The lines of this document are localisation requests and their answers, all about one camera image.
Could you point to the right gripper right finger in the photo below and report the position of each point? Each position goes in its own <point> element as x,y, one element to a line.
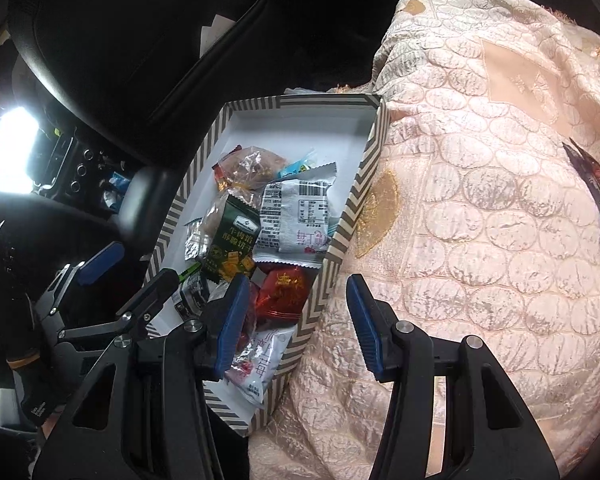
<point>489,431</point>

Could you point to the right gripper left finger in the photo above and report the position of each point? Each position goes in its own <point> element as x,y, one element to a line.
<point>140,411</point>

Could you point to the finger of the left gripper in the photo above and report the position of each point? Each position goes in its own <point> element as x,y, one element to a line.
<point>134,315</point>
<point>74,298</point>

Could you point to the small green black packet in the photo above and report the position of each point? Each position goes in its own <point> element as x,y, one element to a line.
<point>192,293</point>

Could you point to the dark green snack packet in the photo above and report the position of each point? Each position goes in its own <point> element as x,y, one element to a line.
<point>233,240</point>

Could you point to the red candy wrapper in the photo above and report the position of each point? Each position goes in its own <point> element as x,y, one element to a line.
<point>282,292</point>

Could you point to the white barcode snack packet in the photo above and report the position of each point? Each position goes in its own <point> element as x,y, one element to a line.
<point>294,219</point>

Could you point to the zip bag of nuts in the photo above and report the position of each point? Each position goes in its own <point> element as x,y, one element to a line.
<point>200,232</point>

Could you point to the clear bag of brown snacks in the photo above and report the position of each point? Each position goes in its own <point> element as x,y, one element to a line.
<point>249,168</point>

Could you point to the white pink snack packet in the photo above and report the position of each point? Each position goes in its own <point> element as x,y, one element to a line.
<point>253,368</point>

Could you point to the striped cardboard box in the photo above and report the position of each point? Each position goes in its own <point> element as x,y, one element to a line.
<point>343,128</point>

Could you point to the black car seat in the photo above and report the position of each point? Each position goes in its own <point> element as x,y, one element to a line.
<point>128,75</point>

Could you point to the peach embroidered fringed cloth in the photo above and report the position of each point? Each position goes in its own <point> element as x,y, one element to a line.
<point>476,223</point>

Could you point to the blue candy in box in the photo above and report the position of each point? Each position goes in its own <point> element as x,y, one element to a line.
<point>304,163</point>

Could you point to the white paper sheet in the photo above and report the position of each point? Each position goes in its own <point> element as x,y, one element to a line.
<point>211,34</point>

